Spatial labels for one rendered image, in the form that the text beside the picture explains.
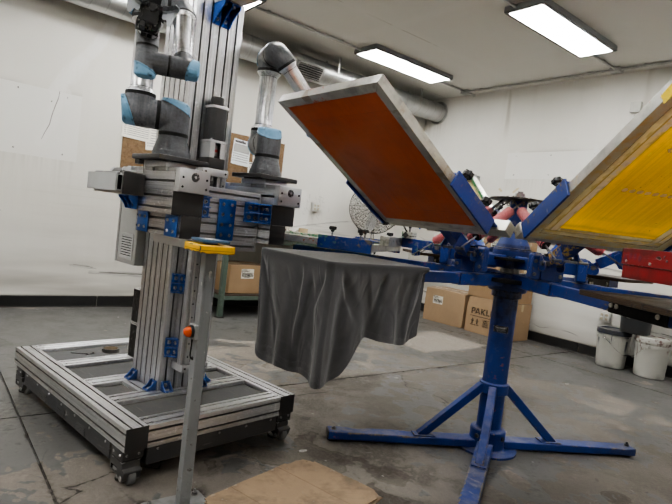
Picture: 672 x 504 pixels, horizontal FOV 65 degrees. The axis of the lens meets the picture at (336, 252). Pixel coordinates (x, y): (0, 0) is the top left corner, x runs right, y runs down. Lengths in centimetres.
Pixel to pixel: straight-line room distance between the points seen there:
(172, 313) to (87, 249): 309
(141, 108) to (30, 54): 333
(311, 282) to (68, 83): 409
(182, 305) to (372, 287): 100
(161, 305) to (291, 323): 81
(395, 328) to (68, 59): 431
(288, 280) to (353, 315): 27
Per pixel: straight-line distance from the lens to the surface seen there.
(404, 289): 196
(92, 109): 555
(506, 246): 279
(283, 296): 193
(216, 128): 246
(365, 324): 189
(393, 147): 197
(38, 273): 548
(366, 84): 177
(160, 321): 254
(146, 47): 204
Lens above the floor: 107
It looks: 3 degrees down
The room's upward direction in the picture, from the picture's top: 7 degrees clockwise
